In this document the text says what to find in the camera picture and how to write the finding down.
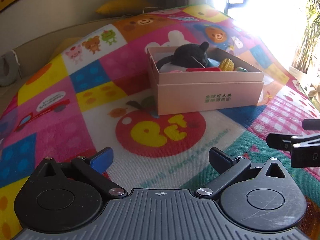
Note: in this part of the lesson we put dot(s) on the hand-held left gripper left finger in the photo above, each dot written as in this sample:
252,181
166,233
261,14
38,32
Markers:
102,158

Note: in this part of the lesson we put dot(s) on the yellow corn toy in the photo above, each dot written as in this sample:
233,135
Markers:
226,65

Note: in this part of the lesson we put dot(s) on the colourful cartoon play mat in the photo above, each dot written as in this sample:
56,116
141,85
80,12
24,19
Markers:
75,120

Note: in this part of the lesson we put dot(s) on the grey neck pillow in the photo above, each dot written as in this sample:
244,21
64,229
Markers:
8,77

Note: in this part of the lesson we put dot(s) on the white and red foam rocket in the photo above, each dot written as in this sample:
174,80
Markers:
172,67

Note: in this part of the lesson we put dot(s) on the pink cardboard box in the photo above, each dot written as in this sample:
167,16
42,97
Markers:
180,97

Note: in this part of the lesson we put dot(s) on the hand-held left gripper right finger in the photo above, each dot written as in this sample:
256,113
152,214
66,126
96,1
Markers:
221,159

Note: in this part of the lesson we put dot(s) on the green toy piece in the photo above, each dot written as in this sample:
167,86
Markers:
241,69

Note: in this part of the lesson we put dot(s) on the black plush cat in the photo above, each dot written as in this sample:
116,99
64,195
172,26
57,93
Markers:
187,55

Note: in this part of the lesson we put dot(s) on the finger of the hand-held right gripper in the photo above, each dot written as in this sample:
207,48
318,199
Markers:
277,140
311,124

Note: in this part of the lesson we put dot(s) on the blue packet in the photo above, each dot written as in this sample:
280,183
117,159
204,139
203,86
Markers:
213,63

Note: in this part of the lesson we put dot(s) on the yellow cushion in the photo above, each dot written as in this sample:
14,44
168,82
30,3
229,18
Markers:
120,6

